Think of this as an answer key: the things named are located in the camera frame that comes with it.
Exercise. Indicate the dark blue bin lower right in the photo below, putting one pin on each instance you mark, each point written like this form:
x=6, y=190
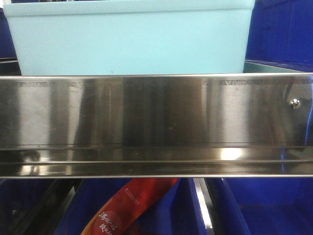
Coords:
x=264, y=206

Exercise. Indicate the dark blue bin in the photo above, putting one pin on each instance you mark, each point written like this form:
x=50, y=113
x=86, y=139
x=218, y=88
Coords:
x=178, y=212
x=281, y=32
x=7, y=49
x=264, y=206

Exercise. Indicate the light blue plastic bin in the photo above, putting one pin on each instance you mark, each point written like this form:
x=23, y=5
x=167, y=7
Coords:
x=115, y=37

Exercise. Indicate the dark blue bin upper left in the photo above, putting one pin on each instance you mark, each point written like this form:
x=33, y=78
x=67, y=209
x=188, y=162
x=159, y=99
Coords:
x=7, y=49

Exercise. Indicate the steel shelf divider strip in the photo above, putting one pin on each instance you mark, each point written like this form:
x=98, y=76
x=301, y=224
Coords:
x=203, y=199

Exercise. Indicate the red snack package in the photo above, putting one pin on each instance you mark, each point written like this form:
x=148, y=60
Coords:
x=129, y=203

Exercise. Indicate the dark blue bin upper right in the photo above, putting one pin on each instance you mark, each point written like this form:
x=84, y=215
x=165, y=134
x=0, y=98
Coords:
x=281, y=32

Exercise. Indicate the stainless steel shelf rail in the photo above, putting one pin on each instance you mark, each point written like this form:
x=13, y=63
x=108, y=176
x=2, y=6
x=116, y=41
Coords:
x=202, y=125

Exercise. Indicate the dark blue bin lower middle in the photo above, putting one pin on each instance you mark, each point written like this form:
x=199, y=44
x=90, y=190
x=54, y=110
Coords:
x=178, y=212

